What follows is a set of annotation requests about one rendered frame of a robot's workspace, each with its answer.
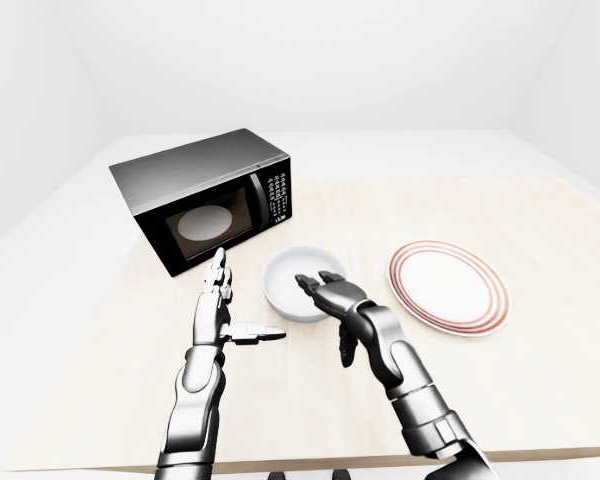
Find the silver and black left robot hand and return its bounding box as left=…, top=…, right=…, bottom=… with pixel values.
left=192, top=246, right=288, bottom=350

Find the silver and black right robot hand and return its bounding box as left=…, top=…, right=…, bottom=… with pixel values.
left=293, top=270, right=377, bottom=370

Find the white bowl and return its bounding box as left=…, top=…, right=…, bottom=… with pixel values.
left=261, top=244, right=348, bottom=324

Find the white microwave turntable plate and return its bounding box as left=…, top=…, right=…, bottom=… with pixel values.
left=177, top=205, right=235, bottom=242

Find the white plate with red rings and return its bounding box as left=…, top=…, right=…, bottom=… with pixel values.
left=386, top=240, right=513, bottom=339

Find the black and silver microwave oven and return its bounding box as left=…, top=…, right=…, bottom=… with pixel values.
left=108, top=128, right=292, bottom=279

